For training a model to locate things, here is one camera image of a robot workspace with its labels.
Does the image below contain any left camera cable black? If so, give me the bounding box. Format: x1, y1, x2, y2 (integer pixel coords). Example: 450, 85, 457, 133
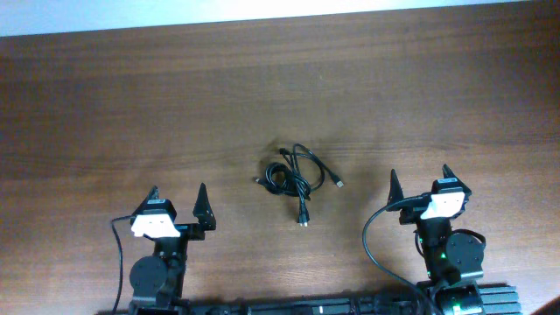
110, 215, 135, 315

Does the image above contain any camera cable black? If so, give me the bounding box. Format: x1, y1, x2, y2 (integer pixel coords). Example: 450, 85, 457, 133
110, 215, 135, 315
361, 196, 441, 314

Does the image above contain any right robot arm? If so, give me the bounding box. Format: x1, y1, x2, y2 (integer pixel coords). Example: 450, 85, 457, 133
387, 164, 486, 314

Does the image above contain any black usb cable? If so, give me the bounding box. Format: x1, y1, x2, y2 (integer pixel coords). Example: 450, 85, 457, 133
252, 143, 345, 228

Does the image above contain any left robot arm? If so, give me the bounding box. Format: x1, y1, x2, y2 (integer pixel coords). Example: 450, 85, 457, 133
129, 184, 216, 314

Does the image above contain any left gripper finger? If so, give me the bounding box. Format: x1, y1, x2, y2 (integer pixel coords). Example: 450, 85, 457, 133
192, 183, 216, 231
131, 185, 159, 216

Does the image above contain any right camera cable black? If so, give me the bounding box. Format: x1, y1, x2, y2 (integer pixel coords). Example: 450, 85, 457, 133
361, 196, 441, 314

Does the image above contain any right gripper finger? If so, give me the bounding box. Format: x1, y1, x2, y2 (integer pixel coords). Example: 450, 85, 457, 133
387, 169, 404, 212
442, 164, 472, 195

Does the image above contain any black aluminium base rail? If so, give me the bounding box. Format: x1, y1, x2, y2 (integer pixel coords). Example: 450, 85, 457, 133
118, 285, 522, 315

